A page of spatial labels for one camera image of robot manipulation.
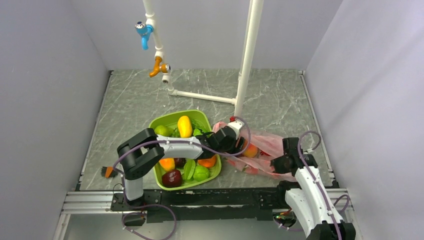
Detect pink plastic bag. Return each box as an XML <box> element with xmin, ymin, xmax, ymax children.
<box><xmin>226</xmin><ymin>129</ymin><xmax>296</xmax><ymax>182</ymax></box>

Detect fake peach orange pink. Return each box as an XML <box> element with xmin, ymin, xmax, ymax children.
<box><xmin>242</xmin><ymin>142</ymin><xmax>259</xmax><ymax>158</ymax></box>

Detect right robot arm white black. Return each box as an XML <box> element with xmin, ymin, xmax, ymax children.
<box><xmin>271</xmin><ymin>137</ymin><xmax>357</xmax><ymax>240</ymax></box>

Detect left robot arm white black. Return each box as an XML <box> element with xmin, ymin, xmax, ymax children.
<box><xmin>113</xmin><ymin>121</ymin><xmax>245</xmax><ymax>210</ymax></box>

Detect red fake fruit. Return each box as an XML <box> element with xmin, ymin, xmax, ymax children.
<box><xmin>259</xmin><ymin>150</ymin><xmax>272</xmax><ymax>158</ymax></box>

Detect orange fake tangerine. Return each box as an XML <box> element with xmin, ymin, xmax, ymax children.
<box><xmin>197</xmin><ymin>155</ymin><xmax>217</xmax><ymax>168</ymax></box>

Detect small fake watermelon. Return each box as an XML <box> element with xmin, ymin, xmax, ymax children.
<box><xmin>192</xmin><ymin>128</ymin><xmax>204</xmax><ymax>137</ymax></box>

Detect fake green leaves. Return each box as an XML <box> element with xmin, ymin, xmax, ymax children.
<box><xmin>171</xmin><ymin>121</ymin><xmax>209</xmax><ymax>138</ymax></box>

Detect green fake lime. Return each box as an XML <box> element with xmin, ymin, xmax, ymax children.
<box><xmin>192</xmin><ymin>165</ymin><xmax>210</xmax><ymax>182</ymax></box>

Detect green fake starfruit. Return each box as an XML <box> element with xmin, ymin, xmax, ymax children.
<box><xmin>183</xmin><ymin>158</ymin><xmax>196</xmax><ymax>181</ymax></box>

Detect orange yellow fake mango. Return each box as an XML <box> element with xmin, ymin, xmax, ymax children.
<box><xmin>159</xmin><ymin>158</ymin><xmax>176</xmax><ymax>172</ymax></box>

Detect dark red fake apple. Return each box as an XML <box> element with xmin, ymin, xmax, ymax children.
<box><xmin>161</xmin><ymin>169</ymin><xmax>183</xmax><ymax>188</ymax></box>

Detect green plastic tray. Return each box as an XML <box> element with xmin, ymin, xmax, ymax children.
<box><xmin>148</xmin><ymin>109</ymin><xmax>222</xmax><ymax>191</ymax></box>

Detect orange tap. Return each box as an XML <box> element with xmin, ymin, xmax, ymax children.
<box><xmin>149</xmin><ymin>56</ymin><xmax>171</xmax><ymax>78</ymax></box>

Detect small orange black object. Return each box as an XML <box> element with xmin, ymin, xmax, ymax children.
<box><xmin>100</xmin><ymin>166</ymin><xmax>117</xmax><ymax>178</ymax></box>

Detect blue tap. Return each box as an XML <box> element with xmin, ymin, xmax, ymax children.
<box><xmin>135</xmin><ymin>21</ymin><xmax>154</xmax><ymax>50</ymax></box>

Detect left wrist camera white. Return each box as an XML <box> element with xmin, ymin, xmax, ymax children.
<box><xmin>227</xmin><ymin>116</ymin><xmax>245</xmax><ymax>140</ymax></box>

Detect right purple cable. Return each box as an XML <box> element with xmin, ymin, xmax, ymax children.
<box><xmin>273</xmin><ymin>130</ymin><xmax>351</xmax><ymax>240</ymax></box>

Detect purple cable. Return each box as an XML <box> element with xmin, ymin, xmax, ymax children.
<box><xmin>273</xmin><ymin>130</ymin><xmax>351</xmax><ymax>240</ymax></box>
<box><xmin>112</xmin><ymin>116</ymin><xmax>252</xmax><ymax>240</ymax></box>

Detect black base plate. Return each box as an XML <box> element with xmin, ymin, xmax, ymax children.
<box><xmin>110</xmin><ymin>187</ymin><xmax>290</xmax><ymax>223</ymax></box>

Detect white pvc pipe frame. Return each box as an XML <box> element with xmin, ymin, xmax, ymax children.
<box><xmin>143</xmin><ymin>0</ymin><xmax>264</xmax><ymax>117</ymax></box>

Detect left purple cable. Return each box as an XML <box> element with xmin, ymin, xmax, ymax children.
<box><xmin>112</xmin><ymin>116</ymin><xmax>252</xmax><ymax>240</ymax></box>

